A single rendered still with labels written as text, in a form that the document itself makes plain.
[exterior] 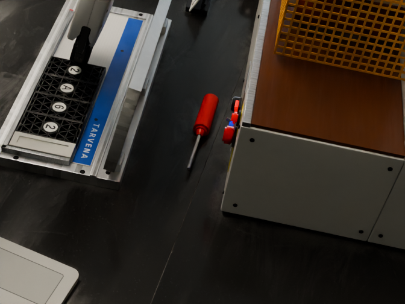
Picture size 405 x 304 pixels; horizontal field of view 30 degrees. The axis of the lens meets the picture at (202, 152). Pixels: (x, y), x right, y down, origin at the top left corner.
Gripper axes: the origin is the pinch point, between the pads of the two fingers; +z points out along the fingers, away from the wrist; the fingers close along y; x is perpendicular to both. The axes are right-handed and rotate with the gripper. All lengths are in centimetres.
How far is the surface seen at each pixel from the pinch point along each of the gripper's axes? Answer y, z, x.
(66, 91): 9.2, 1.4, 0.3
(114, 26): -12.8, 2.0, 3.5
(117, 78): 1.7, 1.2, 7.5
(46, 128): 18.5, 1.5, -0.3
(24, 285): 46.1, 2.7, 5.3
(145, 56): 17.9, -18.9, 10.1
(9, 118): 17.0, 3.9, -6.5
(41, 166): 25.3, 2.7, 1.3
